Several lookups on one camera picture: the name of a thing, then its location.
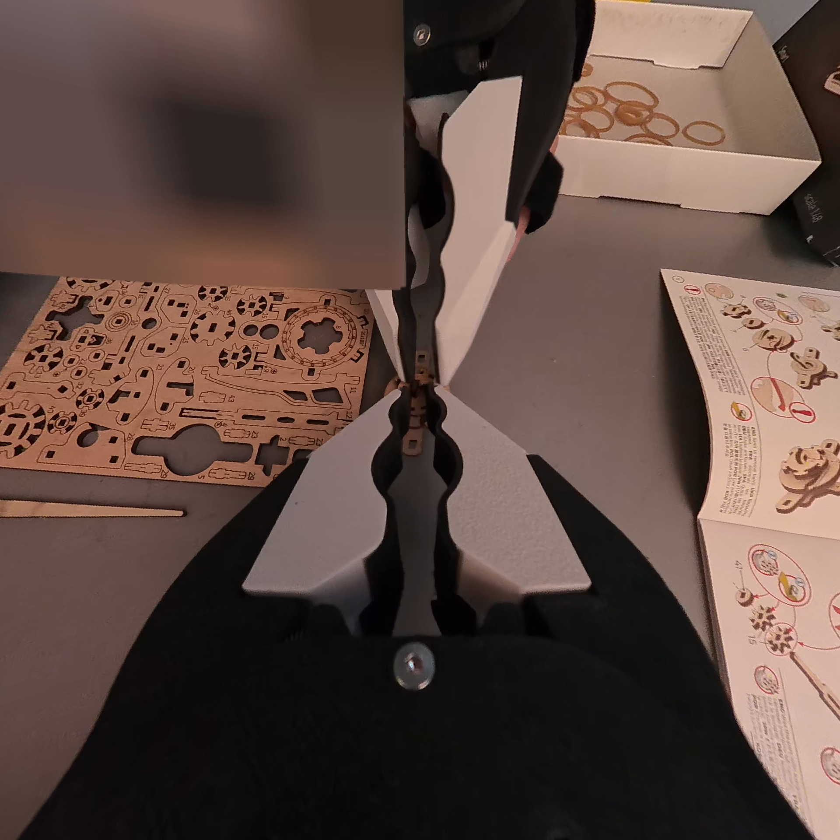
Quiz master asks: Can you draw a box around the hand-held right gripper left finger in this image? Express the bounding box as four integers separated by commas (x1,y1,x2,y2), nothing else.
241,387,404,636

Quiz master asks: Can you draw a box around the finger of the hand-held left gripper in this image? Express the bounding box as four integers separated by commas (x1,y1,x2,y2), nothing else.
366,147,446,391
416,74,524,389

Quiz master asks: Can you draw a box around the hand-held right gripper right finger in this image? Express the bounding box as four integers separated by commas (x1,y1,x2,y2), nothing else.
428,385,593,636

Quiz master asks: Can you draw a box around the open instruction booklet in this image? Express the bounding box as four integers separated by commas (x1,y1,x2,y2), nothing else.
659,268,840,840

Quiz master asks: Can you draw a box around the pile of tan rubber bands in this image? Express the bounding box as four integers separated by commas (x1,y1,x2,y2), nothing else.
563,62,728,147

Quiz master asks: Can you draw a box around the small wooden model assembly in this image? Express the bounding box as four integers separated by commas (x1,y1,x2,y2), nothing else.
392,351,450,459

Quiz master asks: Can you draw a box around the pointed wooden stick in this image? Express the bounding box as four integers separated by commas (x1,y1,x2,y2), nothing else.
0,499,186,519

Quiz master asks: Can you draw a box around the black model kit box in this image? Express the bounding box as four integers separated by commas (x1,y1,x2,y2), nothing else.
773,0,840,266

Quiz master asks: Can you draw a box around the white cardboard tray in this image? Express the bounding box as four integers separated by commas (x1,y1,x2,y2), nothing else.
554,0,823,216

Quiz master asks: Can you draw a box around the laser-cut wooden parts sheet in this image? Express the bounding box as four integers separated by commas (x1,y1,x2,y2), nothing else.
0,276,375,490

